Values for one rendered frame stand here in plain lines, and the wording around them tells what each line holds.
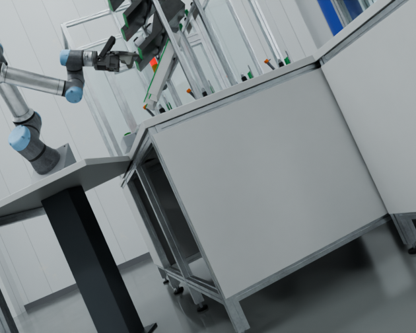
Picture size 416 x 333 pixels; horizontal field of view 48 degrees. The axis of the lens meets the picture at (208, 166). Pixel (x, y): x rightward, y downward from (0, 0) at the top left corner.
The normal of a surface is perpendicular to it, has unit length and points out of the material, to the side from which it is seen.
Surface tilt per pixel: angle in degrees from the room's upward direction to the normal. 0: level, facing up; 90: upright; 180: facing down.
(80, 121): 90
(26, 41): 90
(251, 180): 90
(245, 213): 90
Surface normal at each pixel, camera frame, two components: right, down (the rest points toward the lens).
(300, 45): -0.20, 0.05
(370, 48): -0.88, 0.39
